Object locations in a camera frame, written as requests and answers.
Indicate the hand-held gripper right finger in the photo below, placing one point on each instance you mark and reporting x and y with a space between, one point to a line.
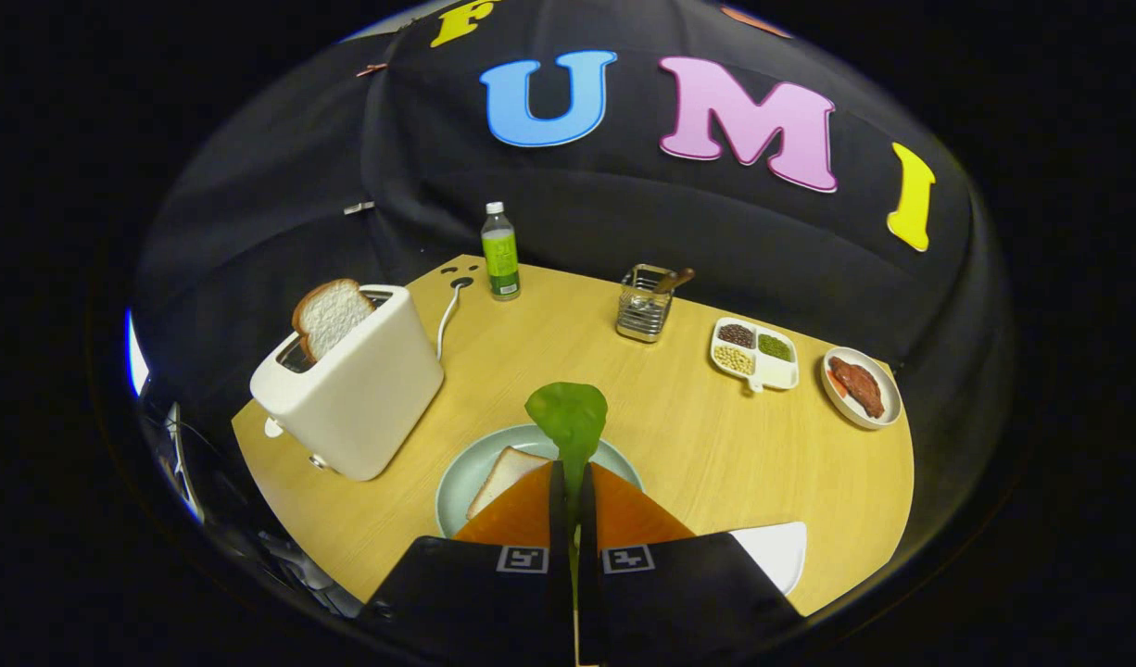
586 519

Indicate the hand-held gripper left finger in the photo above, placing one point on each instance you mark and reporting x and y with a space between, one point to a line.
558 519

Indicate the green lettuce leaf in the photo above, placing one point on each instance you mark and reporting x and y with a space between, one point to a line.
568 417

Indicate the toasted bread slice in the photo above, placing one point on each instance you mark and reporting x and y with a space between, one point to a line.
332 320

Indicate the white bread slice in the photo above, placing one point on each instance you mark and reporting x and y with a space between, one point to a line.
503 472

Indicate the pale green round plate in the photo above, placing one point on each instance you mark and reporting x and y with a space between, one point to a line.
466 472

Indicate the metal utensil holder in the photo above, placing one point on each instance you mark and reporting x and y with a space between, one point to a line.
642 315

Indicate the yellow soybeans pile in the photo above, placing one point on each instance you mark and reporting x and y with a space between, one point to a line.
733 360

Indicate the white toaster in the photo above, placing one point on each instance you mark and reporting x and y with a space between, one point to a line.
364 398

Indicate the dark red beans pile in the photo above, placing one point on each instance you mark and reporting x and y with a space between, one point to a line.
736 334

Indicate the white divided dish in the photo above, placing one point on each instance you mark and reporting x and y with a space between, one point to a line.
779 372

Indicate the green beans pile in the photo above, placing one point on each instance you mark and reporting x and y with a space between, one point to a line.
776 346

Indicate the green label drink bottle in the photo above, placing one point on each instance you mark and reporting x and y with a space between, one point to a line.
501 259

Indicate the red meat slice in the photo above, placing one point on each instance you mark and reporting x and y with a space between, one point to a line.
857 384

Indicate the black backdrop cloth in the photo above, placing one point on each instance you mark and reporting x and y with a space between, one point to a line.
624 213

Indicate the round white meat plate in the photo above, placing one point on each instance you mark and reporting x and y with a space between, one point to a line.
888 408

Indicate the small white clip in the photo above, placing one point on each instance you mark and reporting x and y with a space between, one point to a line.
358 207

